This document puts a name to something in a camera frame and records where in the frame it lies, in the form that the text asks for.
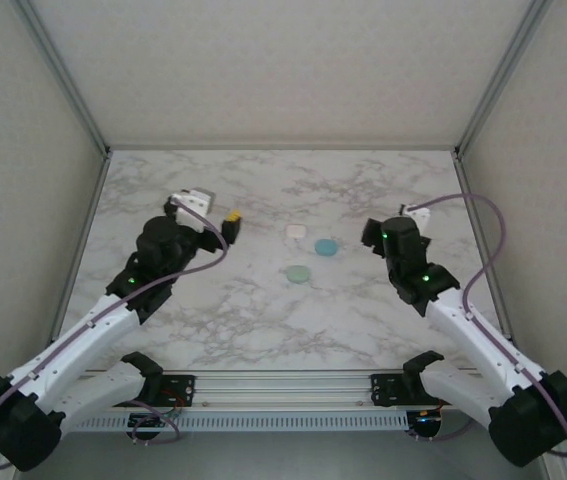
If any green earbud charging case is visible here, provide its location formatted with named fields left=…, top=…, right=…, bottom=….
left=285, top=264, right=311, bottom=285

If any small dark circuit board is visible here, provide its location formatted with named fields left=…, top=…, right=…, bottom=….
left=130, top=409, right=184, bottom=432
left=407, top=408, right=447, bottom=436

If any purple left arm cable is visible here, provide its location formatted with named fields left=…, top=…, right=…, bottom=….
left=0, top=194, right=230, bottom=474

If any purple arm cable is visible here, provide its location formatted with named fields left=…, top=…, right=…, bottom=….
left=0, top=194, right=230, bottom=474
left=402, top=192, right=567, bottom=459

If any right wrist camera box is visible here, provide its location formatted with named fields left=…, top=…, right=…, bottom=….
left=399, top=202, right=433, bottom=234

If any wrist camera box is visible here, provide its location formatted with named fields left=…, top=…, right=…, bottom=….
left=170, top=187, right=217, bottom=232
left=399, top=202, right=433, bottom=234

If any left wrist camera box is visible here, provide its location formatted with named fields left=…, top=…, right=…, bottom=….
left=170, top=187, right=217, bottom=232

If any aluminium table side rail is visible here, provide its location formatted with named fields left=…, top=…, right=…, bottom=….
left=452, top=152, right=517, bottom=346
left=50, top=152, right=114, bottom=346

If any aluminium frame crossbar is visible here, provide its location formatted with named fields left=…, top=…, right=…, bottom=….
left=106, top=144, right=459, bottom=153

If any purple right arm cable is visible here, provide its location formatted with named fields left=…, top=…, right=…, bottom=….
left=402, top=192, right=567, bottom=459

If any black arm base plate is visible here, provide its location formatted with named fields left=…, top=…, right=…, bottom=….
left=103, top=372, right=198, bottom=409
left=370, top=372, right=447, bottom=407

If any aluminium slotted base rail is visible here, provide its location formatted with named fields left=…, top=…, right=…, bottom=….
left=82, top=368, right=484, bottom=410

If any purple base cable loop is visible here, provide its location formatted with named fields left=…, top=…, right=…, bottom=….
left=412, top=417, right=474, bottom=444
left=130, top=397, right=180, bottom=446

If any aluminium frame post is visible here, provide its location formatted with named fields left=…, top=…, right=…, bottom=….
left=454, top=0, right=555, bottom=157
left=15, top=0, right=113, bottom=156

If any grey slotted cable duct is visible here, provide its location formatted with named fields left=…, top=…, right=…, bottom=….
left=70, top=412, right=410, bottom=432

